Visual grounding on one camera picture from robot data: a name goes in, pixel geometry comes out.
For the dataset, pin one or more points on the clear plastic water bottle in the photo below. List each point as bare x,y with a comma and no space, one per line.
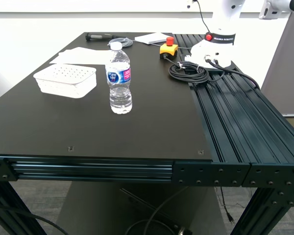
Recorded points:
120,94

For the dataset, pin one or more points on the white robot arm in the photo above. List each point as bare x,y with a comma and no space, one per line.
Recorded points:
219,46

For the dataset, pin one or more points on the white perforated plastic basket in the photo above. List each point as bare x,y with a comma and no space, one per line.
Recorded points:
63,82

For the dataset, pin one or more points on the yellow red emergency stop button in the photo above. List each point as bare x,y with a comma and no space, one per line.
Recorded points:
168,49

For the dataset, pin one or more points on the white booklet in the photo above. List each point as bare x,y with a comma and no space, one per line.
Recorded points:
152,38

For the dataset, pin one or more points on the white paper sheet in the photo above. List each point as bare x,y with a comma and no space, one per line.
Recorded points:
88,56
56,59

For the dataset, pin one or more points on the black grey handheld enabling device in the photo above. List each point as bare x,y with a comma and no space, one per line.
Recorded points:
96,36

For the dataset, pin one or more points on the grey partition panel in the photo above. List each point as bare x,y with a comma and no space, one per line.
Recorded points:
284,73

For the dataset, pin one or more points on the black aluminium table frame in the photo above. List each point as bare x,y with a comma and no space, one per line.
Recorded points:
235,110

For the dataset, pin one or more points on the white wall outlet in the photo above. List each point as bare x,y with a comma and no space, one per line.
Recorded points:
189,4

